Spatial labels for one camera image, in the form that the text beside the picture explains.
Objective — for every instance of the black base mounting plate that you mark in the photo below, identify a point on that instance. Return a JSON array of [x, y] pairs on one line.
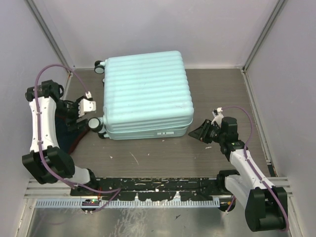
[[159, 189]]

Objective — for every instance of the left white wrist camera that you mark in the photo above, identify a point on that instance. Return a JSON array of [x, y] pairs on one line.
[[85, 104]]

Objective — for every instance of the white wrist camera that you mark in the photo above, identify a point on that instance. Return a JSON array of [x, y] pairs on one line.
[[85, 104], [218, 116]]

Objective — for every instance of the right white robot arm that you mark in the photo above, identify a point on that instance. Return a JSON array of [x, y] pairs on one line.
[[265, 204]]

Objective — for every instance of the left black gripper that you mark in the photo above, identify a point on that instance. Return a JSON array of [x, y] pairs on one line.
[[72, 123]]

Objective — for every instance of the aluminium frame rail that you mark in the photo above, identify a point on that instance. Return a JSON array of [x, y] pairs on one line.
[[60, 190]]

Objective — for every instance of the navy garment with red trim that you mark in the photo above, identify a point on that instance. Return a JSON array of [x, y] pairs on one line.
[[68, 140]]

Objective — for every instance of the white slotted cable duct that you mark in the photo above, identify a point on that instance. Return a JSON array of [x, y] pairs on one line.
[[92, 203]]

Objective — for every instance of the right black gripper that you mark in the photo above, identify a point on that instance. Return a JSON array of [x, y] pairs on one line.
[[201, 133]]

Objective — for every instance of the mint green suitcase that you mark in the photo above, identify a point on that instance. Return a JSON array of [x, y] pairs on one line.
[[145, 96]]

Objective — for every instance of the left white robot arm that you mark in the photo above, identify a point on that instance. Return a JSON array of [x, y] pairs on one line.
[[46, 162]]

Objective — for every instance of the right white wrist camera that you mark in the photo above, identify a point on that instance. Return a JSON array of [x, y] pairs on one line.
[[218, 116]]

